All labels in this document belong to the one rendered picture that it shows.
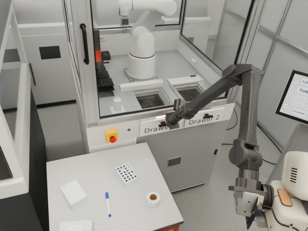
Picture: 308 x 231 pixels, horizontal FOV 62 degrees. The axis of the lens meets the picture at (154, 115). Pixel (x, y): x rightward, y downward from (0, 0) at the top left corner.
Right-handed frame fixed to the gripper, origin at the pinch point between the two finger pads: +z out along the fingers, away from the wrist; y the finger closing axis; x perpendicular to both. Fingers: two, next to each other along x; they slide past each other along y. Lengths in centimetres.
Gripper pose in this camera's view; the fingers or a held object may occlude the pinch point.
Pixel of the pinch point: (167, 124)
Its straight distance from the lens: 163.8
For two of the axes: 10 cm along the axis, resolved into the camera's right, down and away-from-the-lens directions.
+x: -9.3, 1.6, -3.2
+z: -2.7, 3.0, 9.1
